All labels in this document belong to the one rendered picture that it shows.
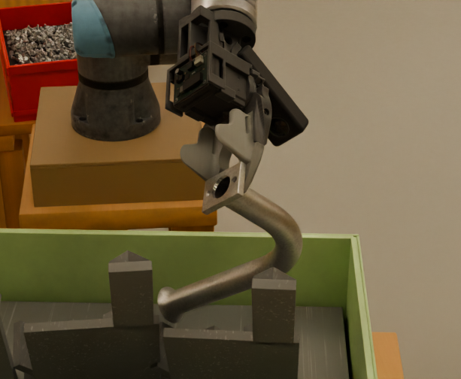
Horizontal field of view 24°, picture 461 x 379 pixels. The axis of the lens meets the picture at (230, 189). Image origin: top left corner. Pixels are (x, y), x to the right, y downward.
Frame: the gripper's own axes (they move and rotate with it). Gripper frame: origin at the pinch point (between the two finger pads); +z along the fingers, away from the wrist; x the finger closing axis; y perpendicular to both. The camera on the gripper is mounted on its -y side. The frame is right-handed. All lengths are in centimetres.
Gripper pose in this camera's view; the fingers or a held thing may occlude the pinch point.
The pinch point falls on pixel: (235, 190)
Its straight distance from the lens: 113.6
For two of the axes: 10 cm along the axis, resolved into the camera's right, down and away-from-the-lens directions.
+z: -0.1, 8.6, -5.2
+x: 6.8, -3.7, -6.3
